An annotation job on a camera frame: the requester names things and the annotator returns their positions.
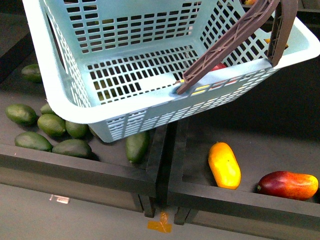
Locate light blue plastic basket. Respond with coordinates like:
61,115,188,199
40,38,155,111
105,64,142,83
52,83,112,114
23,0,320,143

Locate red orange mango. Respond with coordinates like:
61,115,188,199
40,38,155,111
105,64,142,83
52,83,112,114
210,62,227,72

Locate brown basket handle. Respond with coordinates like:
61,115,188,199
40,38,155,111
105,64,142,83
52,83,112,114
176,0,298,95

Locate yellow mango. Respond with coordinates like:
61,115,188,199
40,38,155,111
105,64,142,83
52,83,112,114
208,142,242,190

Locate red mango on shelf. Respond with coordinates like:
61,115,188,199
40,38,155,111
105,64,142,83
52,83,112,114
256,171,319,201

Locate green avocado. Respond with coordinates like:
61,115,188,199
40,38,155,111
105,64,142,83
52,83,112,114
40,103,56,115
5,103,38,126
65,120,89,139
52,139,92,159
21,64,42,84
37,114,67,137
125,131,150,164
14,131,53,152

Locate orange floor tape marker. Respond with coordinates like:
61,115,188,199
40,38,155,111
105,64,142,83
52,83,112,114
147,211,172,234

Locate black right display tray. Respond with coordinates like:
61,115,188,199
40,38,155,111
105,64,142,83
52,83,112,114
166,7,320,237

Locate black display tray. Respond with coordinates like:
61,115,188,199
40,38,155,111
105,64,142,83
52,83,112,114
166,7,320,237
0,33,167,218

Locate black left display tray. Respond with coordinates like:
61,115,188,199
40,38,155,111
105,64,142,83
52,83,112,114
0,33,167,218

